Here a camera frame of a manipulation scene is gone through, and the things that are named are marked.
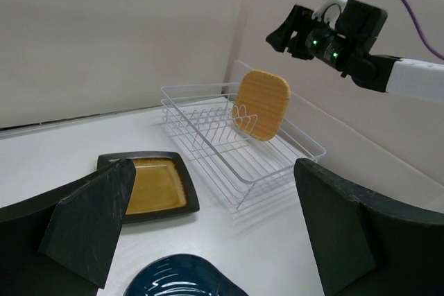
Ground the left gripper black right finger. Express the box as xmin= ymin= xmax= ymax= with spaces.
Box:
xmin=293 ymin=158 xmax=443 ymax=295

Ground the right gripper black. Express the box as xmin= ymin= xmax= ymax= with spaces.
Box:
xmin=266 ymin=6 xmax=343 ymax=67

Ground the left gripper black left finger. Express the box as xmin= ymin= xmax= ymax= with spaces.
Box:
xmin=1 ymin=159 xmax=136 ymax=295

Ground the woven bamboo square plate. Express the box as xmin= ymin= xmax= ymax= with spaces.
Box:
xmin=232 ymin=70 xmax=291 ymax=141

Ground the brown black square plate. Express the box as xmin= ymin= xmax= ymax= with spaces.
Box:
xmin=96 ymin=151 xmax=200 ymax=224

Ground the dark blue leaf-shaped plate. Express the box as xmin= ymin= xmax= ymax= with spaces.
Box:
xmin=124 ymin=254 xmax=246 ymax=296

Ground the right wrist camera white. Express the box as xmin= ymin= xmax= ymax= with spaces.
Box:
xmin=311 ymin=0 xmax=348 ymax=28

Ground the white wire dish rack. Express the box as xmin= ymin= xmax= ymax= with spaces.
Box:
xmin=161 ymin=82 xmax=326 ymax=209

